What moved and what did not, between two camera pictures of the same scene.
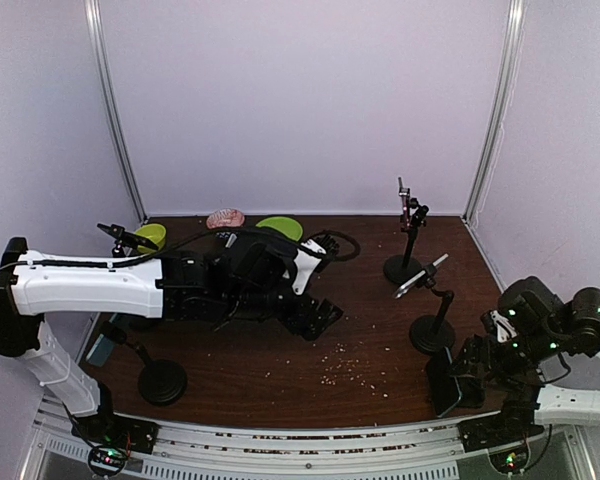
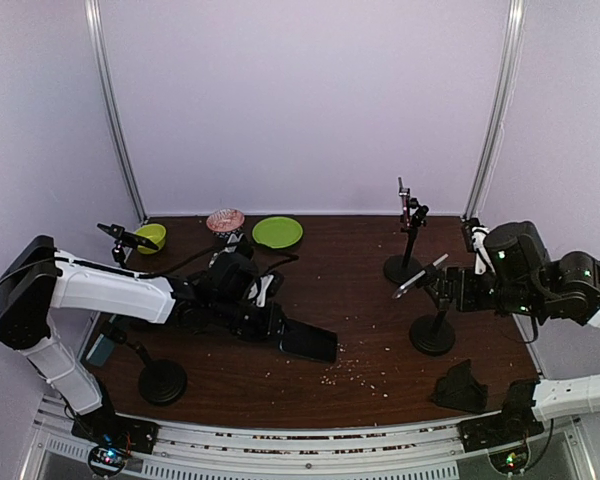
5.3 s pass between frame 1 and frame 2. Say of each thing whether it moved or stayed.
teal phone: stayed
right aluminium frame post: stayed
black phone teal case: moved
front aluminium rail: stayed
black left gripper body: moved
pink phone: stayed
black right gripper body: moved
